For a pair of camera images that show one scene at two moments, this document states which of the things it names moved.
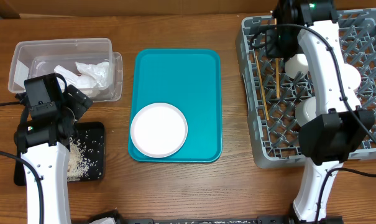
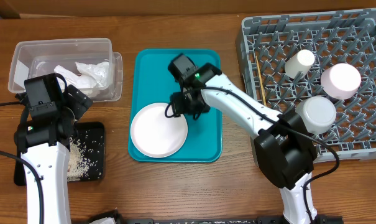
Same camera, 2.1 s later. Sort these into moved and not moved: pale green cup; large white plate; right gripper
Moved: right gripper
Not moved: pale green cup; large white plate
